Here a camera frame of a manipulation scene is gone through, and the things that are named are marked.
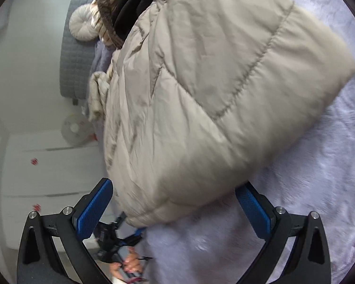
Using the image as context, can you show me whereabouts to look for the beige puffer jacket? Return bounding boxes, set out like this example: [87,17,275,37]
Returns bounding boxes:
[102,0,355,228]

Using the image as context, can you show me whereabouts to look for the round white cushion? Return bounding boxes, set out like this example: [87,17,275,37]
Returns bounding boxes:
[69,4,99,41]

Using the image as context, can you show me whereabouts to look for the grey quilted headboard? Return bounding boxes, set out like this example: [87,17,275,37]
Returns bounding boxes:
[59,0,99,101]

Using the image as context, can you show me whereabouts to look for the white fan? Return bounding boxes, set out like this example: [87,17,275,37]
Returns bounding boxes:
[61,113,93,146]

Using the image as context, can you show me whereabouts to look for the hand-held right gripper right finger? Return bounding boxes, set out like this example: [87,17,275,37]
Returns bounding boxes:
[235,181,332,284]

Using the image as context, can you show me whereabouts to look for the lilac bedspread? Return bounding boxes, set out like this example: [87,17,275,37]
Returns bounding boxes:
[90,0,355,284]

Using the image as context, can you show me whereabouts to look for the cream striped garment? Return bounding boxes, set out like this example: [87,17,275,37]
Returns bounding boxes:
[90,0,129,49]

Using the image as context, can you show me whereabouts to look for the folded cream puffer jacket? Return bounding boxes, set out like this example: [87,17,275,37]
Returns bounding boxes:
[87,70,113,122]

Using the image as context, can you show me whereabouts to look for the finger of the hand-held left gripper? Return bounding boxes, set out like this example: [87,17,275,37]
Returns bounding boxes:
[112,211,145,244]

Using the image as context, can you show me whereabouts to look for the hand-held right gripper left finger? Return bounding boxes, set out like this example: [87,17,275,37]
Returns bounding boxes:
[16,178,114,284]

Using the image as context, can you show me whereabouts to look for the white wardrobe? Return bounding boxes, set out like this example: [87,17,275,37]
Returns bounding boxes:
[0,129,113,250]

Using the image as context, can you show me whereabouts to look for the black garment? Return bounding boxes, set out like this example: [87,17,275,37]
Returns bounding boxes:
[111,0,159,36]

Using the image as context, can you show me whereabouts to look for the person's left hand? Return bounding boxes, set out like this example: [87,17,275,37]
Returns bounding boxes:
[110,250,147,284]

